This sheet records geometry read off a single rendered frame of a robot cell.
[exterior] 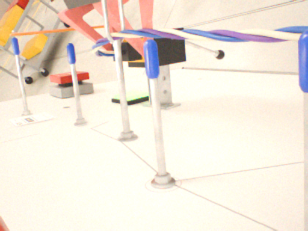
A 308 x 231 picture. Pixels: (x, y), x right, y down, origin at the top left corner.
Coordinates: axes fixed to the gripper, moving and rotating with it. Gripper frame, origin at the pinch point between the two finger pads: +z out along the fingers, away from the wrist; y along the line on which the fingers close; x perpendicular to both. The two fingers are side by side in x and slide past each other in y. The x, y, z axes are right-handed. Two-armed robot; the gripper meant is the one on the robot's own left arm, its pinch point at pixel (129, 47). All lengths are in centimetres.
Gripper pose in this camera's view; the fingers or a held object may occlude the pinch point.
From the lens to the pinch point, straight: 39.3
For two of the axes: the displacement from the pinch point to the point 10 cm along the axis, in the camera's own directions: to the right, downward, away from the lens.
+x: 6.6, -5.9, 4.7
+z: 4.2, 8.0, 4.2
